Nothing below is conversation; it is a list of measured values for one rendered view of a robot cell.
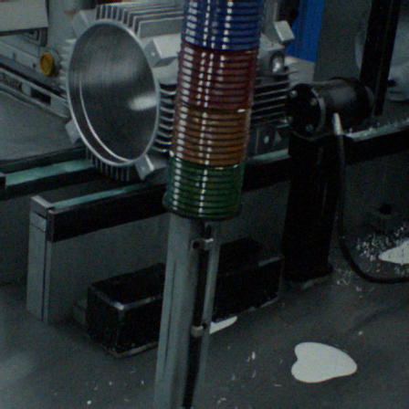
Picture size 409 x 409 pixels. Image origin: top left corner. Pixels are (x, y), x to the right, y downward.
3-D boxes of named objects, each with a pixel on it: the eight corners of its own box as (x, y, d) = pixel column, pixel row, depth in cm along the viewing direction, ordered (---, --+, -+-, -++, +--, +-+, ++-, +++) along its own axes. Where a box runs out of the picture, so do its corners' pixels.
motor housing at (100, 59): (180, 123, 137) (194, -25, 129) (288, 172, 124) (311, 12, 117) (53, 149, 123) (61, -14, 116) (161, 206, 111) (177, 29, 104)
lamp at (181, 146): (210, 134, 87) (216, 81, 85) (262, 158, 83) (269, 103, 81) (153, 146, 83) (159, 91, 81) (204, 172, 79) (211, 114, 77)
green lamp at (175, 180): (204, 185, 89) (210, 134, 87) (255, 211, 85) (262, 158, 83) (149, 199, 85) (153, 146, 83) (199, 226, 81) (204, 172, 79)
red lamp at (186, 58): (216, 81, 85) (222, 26, 83) (269, 103, 81) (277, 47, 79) (159, 91, 81) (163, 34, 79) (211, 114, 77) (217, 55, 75)
